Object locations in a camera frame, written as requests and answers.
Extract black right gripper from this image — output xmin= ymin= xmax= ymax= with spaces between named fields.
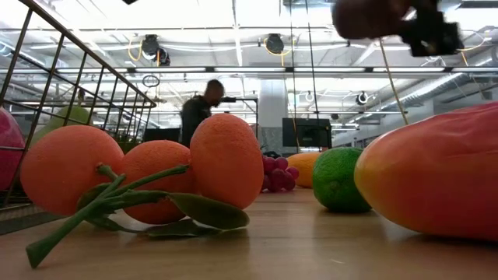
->
xmin=402 ymin=0 xmax=465 ymax=58

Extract dark red apple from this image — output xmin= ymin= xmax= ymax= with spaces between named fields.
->
xmin=331 ymin=0 xmax=412 ymax=40

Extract red orange mango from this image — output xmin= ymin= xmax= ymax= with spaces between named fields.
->
xmin=353 ymin=100 xmax=498 ymax=242

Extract yellow mango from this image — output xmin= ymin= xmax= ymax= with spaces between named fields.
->
xmin=286 ymin=152 xmax=322 ymax=190

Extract green pear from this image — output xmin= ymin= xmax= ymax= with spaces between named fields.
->
xmin=30 ymin=104 xmax=93 ymax=148

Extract bright red apple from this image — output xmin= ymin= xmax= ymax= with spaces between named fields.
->
xmin=0 ymin=107 xmax=26 ymax=191

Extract black background monitor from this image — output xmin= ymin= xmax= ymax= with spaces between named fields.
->
xmin=282 ymin=117 xmax=333 ymax=148

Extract light green lime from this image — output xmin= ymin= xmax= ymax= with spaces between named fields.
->
xmin=312 ymin=146 xmax=374 ymax=214

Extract red grape bunch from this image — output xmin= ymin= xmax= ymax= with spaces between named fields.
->
xmin=261 ymin=154 xmax=300 ymax=193

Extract orange cluster with leaves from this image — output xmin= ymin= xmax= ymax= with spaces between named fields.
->
xmin=19 ymin=112 xmax=265 ymax=269

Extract person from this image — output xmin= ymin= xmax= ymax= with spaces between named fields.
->
xmin=180 ymin=79 xmax=226 ymax=149

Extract black partition screens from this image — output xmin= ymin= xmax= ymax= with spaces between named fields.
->
xmin=143 ymin=127 xmax=183 ymax=143

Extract small potted green plant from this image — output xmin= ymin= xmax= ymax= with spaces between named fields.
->
xmin=116 ymin=138 xmax=138 ymax=153

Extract grey rectangular mat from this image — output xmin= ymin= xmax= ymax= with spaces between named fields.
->
xmin=0 ymin=205 xmax=65 ymax=236

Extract yellow cable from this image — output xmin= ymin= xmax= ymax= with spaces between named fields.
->
xmin=377 ymin=37 xmax=410 ymax=126

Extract background black rig frame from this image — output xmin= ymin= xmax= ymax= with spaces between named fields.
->
xmin=221 ymin=96 xmax=260 ymax=138

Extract wire produce basket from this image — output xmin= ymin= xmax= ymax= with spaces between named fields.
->
xmin=0 ymin=0 xmax=157 ymax=211

